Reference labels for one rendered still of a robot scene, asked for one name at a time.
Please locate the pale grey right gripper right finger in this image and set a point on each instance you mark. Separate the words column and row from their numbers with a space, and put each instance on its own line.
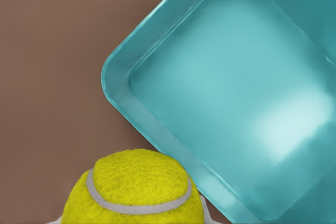
column 207, row 213

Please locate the teal plastic tray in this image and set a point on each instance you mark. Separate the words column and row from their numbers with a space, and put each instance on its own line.
column 225, row 98

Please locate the yellow tennis ball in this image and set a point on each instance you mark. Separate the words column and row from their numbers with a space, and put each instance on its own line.
column 136, row 190

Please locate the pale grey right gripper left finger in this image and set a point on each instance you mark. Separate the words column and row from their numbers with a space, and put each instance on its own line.
column 58, row 220

